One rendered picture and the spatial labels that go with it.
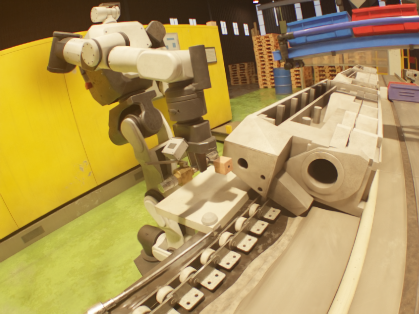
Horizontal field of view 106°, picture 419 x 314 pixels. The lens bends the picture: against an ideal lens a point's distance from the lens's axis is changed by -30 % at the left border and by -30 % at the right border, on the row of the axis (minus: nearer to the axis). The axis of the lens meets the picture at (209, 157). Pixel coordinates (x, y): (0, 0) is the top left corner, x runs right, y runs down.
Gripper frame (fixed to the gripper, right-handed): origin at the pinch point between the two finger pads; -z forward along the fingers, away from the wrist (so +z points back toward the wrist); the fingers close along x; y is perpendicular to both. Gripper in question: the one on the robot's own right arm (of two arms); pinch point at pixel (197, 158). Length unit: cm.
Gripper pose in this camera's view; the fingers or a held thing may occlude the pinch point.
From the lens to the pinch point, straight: 56.0
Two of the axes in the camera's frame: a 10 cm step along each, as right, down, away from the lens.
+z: -1.6, -9.1, -3.8
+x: 7.4, 1.4, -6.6
